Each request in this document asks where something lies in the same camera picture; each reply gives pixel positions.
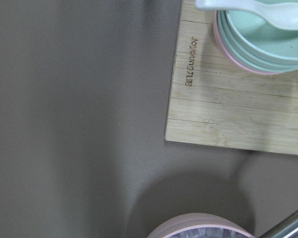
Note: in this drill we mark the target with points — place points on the wooden cutting board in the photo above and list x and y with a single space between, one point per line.
214 102

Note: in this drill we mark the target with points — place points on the pink ice bowl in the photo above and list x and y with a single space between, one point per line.
199 225

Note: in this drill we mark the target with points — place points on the stacked green bowls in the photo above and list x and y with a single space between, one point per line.
255 45

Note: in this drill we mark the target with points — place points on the white ceramic spoon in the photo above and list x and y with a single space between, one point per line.
280 15

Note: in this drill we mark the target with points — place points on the metal ice scoop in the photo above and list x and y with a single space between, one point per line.
287 228

